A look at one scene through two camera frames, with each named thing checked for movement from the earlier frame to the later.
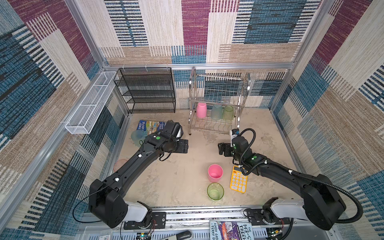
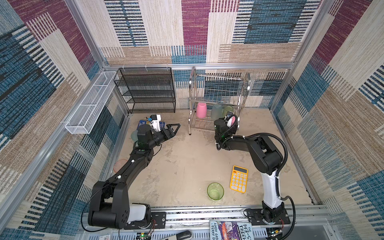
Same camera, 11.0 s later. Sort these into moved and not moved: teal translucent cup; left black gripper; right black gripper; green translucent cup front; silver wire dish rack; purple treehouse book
Moved: left black gripper; right black gripper
Not moved: silver wire dish rack; purple treehouse book; teal translucent cup; green translucent cup front
